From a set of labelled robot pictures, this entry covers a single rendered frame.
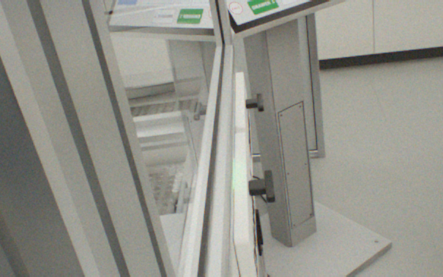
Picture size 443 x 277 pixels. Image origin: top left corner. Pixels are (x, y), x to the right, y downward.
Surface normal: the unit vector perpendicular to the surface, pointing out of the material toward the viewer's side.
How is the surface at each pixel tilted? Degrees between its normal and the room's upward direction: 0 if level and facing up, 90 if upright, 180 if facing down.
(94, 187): 90
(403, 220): 0
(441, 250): 0
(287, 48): 90
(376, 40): 90
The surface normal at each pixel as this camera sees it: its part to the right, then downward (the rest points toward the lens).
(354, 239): -0.14, -0.87
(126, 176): 0.99, -0.13
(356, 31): -0.14, 0.47
